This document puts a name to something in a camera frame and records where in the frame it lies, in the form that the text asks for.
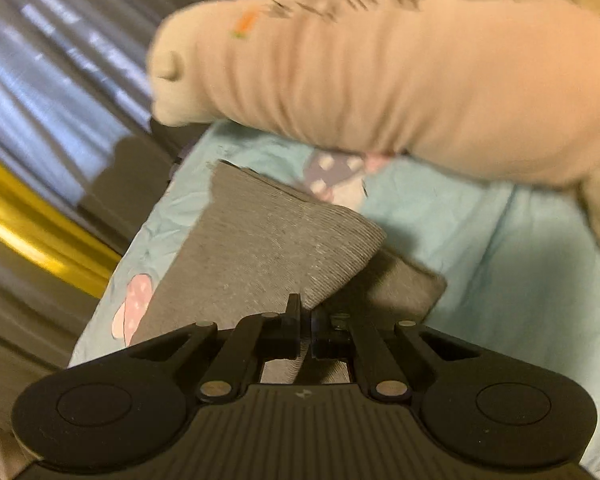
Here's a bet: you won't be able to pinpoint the beige plush toy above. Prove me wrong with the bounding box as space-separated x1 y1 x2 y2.
147 0 600 271

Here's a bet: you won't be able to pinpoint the light blue printed bed sheet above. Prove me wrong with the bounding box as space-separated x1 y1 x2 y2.
67 120 600 480

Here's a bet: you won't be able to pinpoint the white sheer curtain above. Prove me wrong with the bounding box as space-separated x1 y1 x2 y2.
0 0 153 161

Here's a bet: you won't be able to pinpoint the grey pants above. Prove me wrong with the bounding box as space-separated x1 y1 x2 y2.
127 160 448 386

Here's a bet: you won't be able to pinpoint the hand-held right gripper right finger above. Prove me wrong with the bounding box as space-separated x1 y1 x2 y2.
310 306 487 404

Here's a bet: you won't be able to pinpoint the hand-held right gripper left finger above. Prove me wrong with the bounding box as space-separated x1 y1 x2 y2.
125 292 303 404

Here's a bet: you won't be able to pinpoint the yellow curtain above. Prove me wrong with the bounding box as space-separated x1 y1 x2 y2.
0 147 123 298

